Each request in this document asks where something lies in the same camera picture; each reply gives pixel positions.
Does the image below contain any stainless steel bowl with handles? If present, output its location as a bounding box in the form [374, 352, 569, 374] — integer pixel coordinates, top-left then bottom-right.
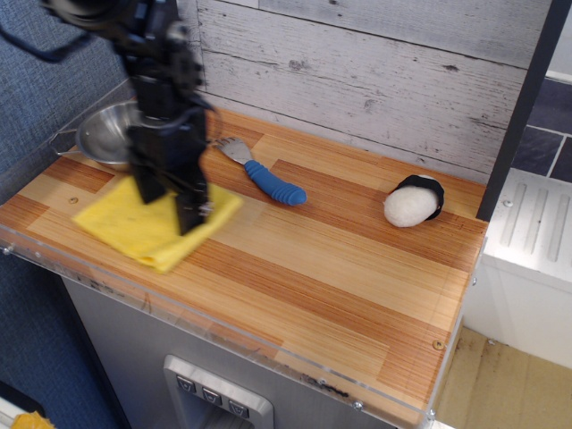
[48, 100, 140, 172]

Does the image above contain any blue handled metal spork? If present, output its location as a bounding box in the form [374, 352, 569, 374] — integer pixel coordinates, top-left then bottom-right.
[214, 138, 307, 206]

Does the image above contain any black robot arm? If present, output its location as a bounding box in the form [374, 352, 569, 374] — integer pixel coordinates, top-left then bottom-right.
[42, 1, 210, 234]

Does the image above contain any white ridged appliance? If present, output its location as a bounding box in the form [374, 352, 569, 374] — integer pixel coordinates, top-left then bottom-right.
[463, 169, 571, 366]

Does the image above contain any clear acrylic table edge guard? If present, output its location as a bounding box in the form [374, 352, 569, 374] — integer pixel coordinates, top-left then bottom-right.
[1, 216, 484, 428]

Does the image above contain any yellow object at corner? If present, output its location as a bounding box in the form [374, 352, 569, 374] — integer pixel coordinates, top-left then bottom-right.
[10, 412, 55, 429]

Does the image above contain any white and black plush toy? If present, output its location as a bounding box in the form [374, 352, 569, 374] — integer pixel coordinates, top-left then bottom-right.
[383, 175, 445, 228]

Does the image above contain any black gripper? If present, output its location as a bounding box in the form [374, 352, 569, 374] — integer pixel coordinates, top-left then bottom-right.
[128, 106, 213, 235]

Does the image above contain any dark vertical post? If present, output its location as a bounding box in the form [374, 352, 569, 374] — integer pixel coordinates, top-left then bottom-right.
[476, 0, 571, 222]

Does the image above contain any silver button control panel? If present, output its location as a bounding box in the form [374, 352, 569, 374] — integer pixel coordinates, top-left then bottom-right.
[164, 355, 274, 428]

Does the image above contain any yellow cloth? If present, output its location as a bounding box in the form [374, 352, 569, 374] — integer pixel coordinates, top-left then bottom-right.
[73, 177, 243, 273]

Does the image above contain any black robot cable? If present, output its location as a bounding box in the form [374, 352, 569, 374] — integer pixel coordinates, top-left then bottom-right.
[0, 24, 97, 63]

